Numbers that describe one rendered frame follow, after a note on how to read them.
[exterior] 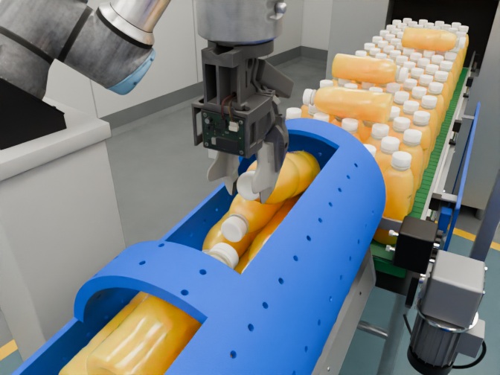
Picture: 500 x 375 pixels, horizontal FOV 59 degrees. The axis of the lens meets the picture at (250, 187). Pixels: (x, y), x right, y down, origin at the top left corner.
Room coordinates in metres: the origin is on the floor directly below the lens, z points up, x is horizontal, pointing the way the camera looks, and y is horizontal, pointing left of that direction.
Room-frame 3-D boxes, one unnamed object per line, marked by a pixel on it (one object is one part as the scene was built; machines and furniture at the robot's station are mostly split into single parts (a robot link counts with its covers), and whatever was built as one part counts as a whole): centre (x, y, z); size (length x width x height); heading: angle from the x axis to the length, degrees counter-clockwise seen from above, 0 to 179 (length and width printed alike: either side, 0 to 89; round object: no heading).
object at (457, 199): (1.22, -0.66, 0.70); 0.80 x 0.05 x 0.50; 153
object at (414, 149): (0.93, -0.38, 1.00); 0.07 x 0.07 x 0.19
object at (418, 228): (0.72, -0.34, 0.95); 0.10 x 0.07 x 0.10; 63
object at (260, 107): (0.48, 0.01, 1.37); 0.09 x 0.08 x 0.12; 153
